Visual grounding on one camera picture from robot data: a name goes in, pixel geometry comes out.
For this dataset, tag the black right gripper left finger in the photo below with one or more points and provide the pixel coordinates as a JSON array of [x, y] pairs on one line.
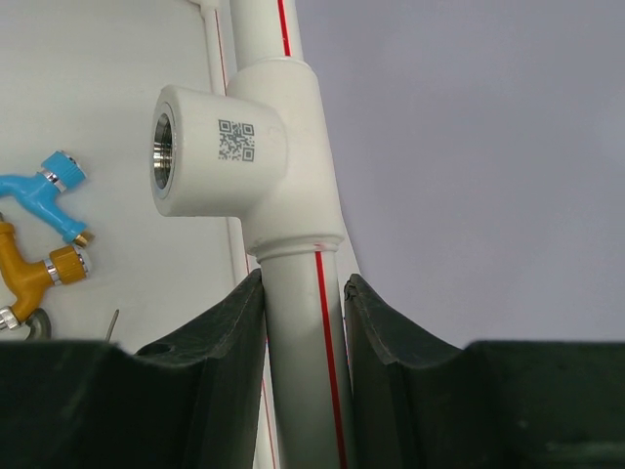
[[223, 350]]

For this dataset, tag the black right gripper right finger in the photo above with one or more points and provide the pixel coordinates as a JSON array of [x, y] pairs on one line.
[[408, 387]]

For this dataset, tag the white PVC pipe frame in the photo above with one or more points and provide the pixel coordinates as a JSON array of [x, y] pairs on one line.
[[255, 147]]

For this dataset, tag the grey metal faucet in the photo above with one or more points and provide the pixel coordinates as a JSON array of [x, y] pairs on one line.
[[40, 327]]

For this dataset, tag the orange plastic faucet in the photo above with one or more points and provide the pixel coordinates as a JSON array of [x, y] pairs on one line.
[[29, 281]]

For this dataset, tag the blue plastic faucet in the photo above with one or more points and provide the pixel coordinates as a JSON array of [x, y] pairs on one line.
[[38, 194]]

